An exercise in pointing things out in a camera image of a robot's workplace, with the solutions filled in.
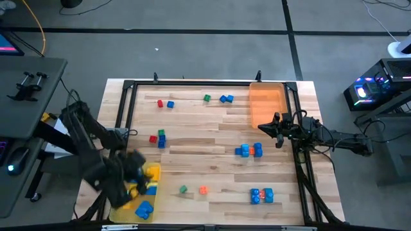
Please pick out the white round device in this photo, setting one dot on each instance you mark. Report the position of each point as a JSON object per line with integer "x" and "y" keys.
{"x": 395, "y": 49}

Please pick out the black double clamp mount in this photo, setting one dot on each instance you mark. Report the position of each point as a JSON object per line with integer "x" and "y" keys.
{"x": 24, "y": 94}

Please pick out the grey metal stand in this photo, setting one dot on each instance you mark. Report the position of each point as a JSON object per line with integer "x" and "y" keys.
{"x": 395, "y": 150}

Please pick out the small red building block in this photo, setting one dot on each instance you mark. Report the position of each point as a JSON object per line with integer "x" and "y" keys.
{"x": 153, "y": 139}
{"x": 160, "y": 103}

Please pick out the backlit computer keyboard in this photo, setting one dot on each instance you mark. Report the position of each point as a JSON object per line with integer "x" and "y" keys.
{"x": 2, "y": 150}

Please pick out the yellow translucent plastic bin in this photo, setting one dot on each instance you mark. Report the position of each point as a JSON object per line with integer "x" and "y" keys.
{"x": 120, "y": 216}

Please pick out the black metal table frame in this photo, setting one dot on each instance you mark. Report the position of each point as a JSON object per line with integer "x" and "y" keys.
{"x": 208, "y": 84}

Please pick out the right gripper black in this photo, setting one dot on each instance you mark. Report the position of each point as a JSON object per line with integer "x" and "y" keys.
{"x": 287, "y": 130}

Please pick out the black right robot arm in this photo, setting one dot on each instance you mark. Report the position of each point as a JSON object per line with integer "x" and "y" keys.
{"x": 346, "y": 141}

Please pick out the large yellow building block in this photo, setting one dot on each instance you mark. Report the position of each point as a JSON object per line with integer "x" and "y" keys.
{"x": 155, "y": 173}
{"x": 134, "y": 193}
{"x": 127, "y": 205}

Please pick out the dark grey side desk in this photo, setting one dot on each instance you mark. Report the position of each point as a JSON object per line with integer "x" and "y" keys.
{"x": 19, "y": 112}

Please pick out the small orange building block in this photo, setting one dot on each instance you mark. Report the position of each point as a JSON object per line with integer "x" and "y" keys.
{"x": 252, "y": 150}
{"x": 203, "y": 190}
{"x": 262, "y": 194}

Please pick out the small yellow object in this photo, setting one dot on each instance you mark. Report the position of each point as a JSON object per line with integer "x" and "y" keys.
{"x": 45, "y": 117}

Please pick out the black stand with round base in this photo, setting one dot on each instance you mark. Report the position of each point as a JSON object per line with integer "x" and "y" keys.
{"x": 71, "y": 2}

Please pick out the orange translucent plastic bin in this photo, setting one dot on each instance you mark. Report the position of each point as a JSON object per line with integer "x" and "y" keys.
{"x": 266, "y": 106}

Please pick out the black desk leg with caster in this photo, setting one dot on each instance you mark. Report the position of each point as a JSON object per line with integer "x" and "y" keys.
{"x": 48, "y": 134}

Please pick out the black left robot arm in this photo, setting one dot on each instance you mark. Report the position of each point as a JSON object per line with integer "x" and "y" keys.
{"x": 96, "y": 167}

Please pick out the black computer mouse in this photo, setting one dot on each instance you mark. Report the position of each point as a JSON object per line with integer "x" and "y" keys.
{"x": 19, "y": 158}

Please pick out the black frame clamp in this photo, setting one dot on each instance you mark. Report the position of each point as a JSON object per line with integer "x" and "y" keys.
{"x": 258, "y": 76}
{"x": 155, "y": 77}

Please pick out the white printed paper sheet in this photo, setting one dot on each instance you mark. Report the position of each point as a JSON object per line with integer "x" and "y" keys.
{"x": 56, "y": 148}

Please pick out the person's shoe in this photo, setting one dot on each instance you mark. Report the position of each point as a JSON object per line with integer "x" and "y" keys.
{"x": 6, "y": 4}

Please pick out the monitor with pink stripe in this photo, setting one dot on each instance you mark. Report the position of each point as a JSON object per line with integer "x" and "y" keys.
{"x": 8, "y": 43}

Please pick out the black computer with coloured lights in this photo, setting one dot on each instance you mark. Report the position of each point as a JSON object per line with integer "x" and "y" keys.
{"x": 398, "y": 69}

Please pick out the small green building block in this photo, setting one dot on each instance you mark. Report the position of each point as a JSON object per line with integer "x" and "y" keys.
{"x": 207, "y": 97}
{"x": 183, "y": 189}
{"x": 161, "y": 132}

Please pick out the silver metal bracket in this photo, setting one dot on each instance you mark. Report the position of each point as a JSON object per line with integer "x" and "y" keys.
{"x": 298, "y": 228}
{"x": 119, "y": 227}

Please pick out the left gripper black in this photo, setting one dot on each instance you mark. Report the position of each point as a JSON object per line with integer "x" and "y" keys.
{"x": 133, "y": 165}

